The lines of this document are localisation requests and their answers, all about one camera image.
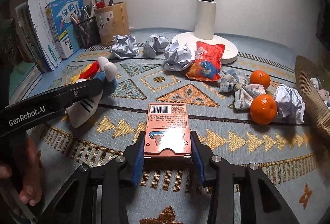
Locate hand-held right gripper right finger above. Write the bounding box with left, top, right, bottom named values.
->
left=190, top=131, right=297, bottom=224

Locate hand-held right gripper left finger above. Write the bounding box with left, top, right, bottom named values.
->
left=39, top=131, right=145, bottom=224

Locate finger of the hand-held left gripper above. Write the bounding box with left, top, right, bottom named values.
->
left=76, top=79, right=104, bottom=103

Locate pink card box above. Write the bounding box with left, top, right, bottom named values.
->
left=143, top=103, right=192, bottom=160

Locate grid-lined paper ball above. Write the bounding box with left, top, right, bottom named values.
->
left=143, top=35, right=169, bottom=57

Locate plaid fabric bow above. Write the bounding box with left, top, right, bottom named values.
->
left=219, top=69, right=266, bottom=110

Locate orange mandarin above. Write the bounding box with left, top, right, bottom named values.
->
left=250, top=94, right=277, bottom=125
left=250, top=70, right=271, bottom=90

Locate red printed pouch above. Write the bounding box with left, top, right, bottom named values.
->
left=186, top=41, right=225, bottom=82

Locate woven wicker basket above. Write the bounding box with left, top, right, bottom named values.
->
left=295, top=55, right=330, bottom=137

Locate tricolour dango plush toy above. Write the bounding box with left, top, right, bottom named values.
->
left=318, top=89, right=330, bottom=108

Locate person's left hand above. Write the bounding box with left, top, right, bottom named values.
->
left=0, top=134, right=42, bottom=206

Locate teal notebook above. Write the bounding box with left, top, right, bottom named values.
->
left=10, top=60, right=43, bottom=97

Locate black mesh pen holder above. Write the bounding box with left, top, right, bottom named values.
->
left=73, top=16, right=101, bottom=49

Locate light blue card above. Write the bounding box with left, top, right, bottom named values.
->
left=59, top=29, right=78, bottom=53

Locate cardboard pen holder box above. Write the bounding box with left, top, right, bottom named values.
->
left=94, top=2, right=130, bottom=46

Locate bunch of pens and pencils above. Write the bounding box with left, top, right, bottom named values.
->
left=70, top=0, right=94, bottom=25

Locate row of upright books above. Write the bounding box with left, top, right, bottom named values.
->
left=15, top=0, right=84, bottom=74

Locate white desk lamp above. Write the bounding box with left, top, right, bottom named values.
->
left=171, top=0, right=238, bottom=65

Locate dark furniture panel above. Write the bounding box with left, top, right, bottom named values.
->
left=316, top=0, right=330, bottom=45

